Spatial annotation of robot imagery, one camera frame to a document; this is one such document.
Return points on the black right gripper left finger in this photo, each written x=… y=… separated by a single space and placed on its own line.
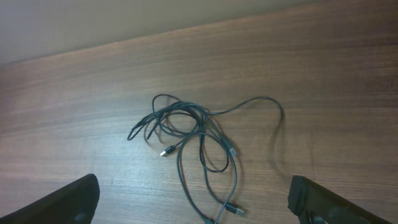
x=74 y=203

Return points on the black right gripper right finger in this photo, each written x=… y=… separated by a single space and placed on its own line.
x=312 y=203

